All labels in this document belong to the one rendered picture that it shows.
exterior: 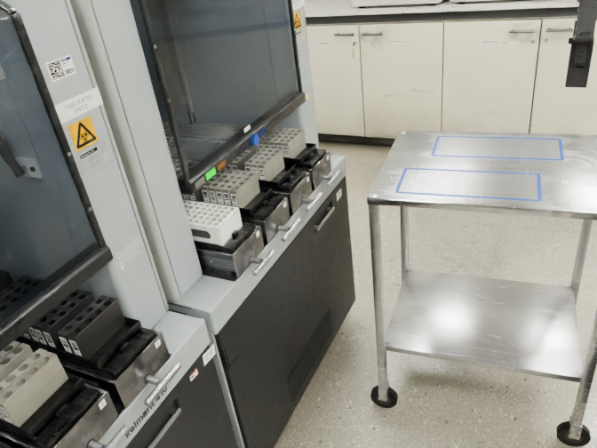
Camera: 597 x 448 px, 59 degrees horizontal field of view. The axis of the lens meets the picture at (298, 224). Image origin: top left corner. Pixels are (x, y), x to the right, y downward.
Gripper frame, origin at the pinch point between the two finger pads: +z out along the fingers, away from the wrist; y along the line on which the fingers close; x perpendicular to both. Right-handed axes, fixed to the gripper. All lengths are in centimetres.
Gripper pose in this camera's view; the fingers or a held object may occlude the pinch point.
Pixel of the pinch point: (577, 67)
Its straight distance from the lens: 101.7
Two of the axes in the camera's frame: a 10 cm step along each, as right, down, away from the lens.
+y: 4.3, -5.1, 7.4
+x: -9.0, -1.4, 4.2
